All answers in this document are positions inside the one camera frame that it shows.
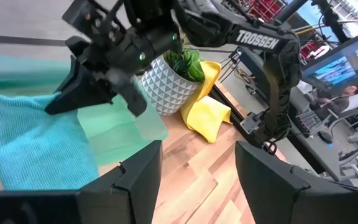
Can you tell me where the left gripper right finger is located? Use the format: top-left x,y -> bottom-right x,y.
234,141 -> 358,224

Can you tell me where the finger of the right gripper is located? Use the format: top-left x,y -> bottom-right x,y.
44,57 -> 118,116
112,73 -> 149,118

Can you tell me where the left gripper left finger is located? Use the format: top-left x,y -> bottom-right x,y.
0,139 -> 163,224

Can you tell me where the teal microfiber towel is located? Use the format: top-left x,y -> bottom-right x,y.
0,92 -> 101,191

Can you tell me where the yellow microfiber towel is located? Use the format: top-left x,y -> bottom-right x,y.
179,60 -> 233,144

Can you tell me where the potted plant white geometric pot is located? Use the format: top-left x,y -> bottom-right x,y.
139,46 -> 207,117

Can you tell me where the translucent green plastic bin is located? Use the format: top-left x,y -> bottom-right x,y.
0,54 -> 170,168

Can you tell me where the grey office desk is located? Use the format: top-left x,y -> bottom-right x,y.
286,86 -> 358,184

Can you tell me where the black computer mouse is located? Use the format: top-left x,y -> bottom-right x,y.
318,129 -> 334,146

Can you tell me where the black backlit keyboard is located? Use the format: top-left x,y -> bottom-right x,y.
295,108 -> 319,138

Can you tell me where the person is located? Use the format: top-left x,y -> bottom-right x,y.
311,84 -> 358,115

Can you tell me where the red storage bin rack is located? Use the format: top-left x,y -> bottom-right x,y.
247,0 -> 287,23

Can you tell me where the computer monitor blue screen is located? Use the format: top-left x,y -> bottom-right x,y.
301,26 -> 358,91

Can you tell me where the black desk pole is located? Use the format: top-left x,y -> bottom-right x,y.
311,0 -> 352,44

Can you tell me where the black aluminium table frame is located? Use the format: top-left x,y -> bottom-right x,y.
209,81 -> 262,133

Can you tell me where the yellow power cable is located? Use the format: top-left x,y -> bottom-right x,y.
231,65 -> 257,94

